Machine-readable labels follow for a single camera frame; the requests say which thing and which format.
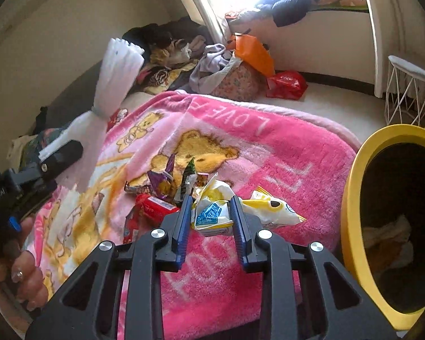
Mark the pink bear printed blanket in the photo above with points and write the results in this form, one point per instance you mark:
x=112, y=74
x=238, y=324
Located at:
x=287, y=156

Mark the cream curtain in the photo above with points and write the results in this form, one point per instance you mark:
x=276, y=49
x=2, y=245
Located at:
x=389, y=24
x=205, y=3

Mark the person's left hand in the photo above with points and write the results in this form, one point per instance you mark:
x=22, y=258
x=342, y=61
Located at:
x=24, y=272

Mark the colourful printed garment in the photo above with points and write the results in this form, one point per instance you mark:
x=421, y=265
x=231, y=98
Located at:
x=32, y=148

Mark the red cloth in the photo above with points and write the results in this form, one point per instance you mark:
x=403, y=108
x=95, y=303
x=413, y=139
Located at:
x=115, y=122

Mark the yellow rimmed bin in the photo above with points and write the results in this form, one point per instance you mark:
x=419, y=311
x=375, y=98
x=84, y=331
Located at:
x=354, y=184

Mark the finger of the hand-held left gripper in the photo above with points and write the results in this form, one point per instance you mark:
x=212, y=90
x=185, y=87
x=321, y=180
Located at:
x=65, y=156

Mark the white window seat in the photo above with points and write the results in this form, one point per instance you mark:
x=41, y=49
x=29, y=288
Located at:
x=333, y=42

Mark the dark puffer jacket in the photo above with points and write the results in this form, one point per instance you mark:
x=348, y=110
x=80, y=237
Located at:
x=290, y=10

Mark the red orange garment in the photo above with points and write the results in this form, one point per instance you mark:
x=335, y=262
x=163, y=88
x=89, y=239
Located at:
x=235, y=16

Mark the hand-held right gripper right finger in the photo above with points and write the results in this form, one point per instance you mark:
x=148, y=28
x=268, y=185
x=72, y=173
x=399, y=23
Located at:
x=239, y=233

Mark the grey headboard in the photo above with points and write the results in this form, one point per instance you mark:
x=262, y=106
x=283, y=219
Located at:
x=67, y=99

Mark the yellow white black-spot packet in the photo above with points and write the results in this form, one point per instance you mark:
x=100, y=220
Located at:
x=276, y=212

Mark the yellow white blue-label packet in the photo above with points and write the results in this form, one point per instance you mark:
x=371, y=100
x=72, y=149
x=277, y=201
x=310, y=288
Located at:
x=212, y=216

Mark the green snack wrapper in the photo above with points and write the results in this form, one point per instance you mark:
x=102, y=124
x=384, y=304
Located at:
x=188, y=171

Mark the floral fabric basket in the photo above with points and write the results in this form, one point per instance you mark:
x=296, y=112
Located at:
x=239, y=83

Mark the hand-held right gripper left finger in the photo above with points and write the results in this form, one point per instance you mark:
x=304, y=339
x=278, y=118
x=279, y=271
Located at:
x=185, y=230

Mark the grey garment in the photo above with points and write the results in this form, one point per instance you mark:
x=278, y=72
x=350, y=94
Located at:
x=209, y=67

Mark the pile of discarded wrappers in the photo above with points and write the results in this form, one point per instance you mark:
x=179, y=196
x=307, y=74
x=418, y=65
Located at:
x=386, y=241

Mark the orange bag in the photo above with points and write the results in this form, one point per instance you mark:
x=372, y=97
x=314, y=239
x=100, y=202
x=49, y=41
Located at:
x=255, y=55

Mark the pile of dark clothes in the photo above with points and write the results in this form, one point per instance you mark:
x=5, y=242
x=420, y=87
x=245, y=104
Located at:
x=163, y=39

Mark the red shopping bag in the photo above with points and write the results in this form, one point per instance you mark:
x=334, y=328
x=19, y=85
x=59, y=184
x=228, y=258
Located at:
x=287, y=83

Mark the red snack packet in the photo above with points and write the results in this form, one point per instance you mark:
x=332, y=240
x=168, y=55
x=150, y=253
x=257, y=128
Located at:
x=152, y=207

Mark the purple snack wrapper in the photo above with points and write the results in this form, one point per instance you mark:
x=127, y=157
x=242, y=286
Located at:
x=163, y=180

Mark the large white pleated plastic bundle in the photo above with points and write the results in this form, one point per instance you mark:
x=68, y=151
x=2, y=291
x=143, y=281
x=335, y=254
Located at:
x=109, y=85

